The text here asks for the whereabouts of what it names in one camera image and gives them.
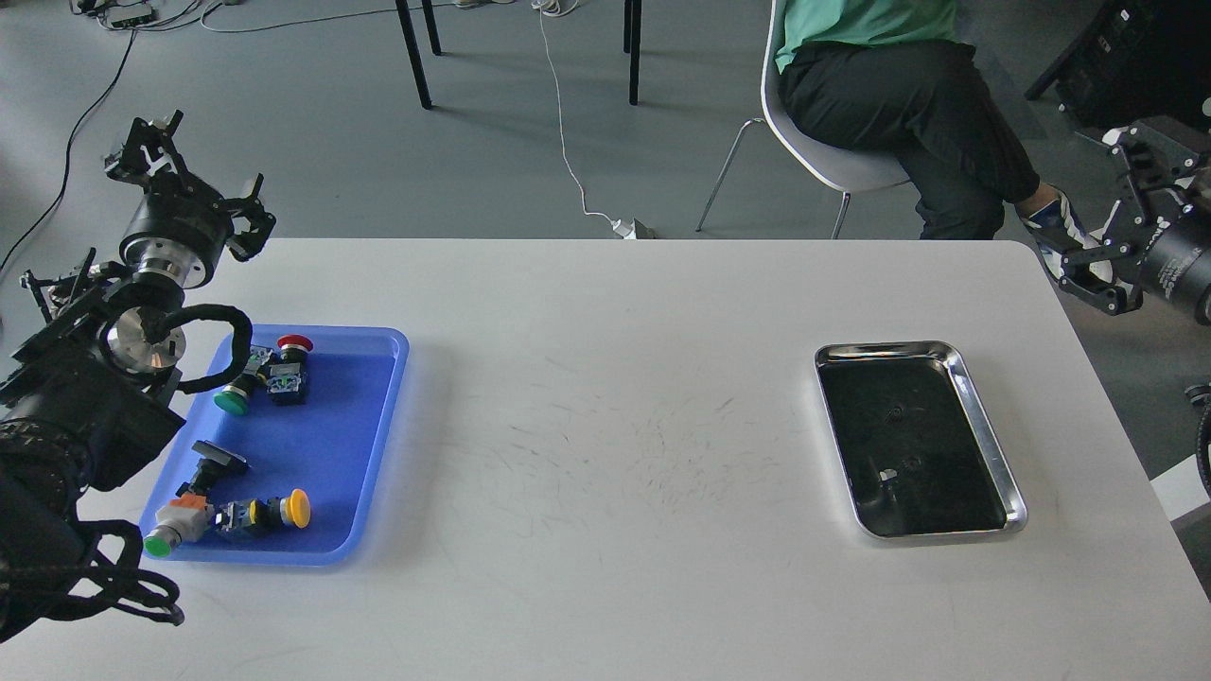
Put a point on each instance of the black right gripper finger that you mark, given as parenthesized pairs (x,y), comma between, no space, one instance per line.
(1161,169)
(1103,276)

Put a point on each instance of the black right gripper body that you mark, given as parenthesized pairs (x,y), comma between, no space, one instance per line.
(1171,261)

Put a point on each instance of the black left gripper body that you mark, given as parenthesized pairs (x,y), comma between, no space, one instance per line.
(177,237)

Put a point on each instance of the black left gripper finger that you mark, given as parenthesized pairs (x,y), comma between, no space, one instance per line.
(149,158)
(246,244)

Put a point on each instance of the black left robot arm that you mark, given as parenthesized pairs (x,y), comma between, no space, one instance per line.
(88,406)

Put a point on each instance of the blue plastic tray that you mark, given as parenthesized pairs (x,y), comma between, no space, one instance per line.
(330,446)

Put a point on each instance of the silver metal tray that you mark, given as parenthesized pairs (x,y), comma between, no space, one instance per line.
(918,453)

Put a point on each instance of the black equipment case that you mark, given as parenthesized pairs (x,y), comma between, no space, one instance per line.
(1136,59)

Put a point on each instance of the power strip on floor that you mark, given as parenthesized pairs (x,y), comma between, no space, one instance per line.
(117,15)

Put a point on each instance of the black table leg left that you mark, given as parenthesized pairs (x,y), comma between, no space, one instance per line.
(404,16)

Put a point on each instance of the black table leg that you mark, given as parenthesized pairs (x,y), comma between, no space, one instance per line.
(404,16)
(632,47)

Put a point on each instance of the white plastic chair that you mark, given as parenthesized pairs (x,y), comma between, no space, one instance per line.
(848,172)

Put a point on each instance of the seated person green shirt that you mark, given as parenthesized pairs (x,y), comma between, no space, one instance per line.
(892,76)

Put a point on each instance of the white power adapter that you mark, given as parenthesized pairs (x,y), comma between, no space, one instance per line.
(631,228)

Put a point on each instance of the black table leg right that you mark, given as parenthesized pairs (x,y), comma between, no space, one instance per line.
(632,47)

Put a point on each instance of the red push button switch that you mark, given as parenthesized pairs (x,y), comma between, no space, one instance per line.
(286,376)

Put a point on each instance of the green push button switch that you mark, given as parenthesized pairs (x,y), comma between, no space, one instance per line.
(236,396)

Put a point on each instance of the black selector switch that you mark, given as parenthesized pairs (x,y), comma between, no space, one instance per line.
(215,464)

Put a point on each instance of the yellow push button switch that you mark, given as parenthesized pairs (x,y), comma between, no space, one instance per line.
(250,519)

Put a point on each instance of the green button white orange switch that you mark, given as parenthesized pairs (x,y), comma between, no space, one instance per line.
(183,519)

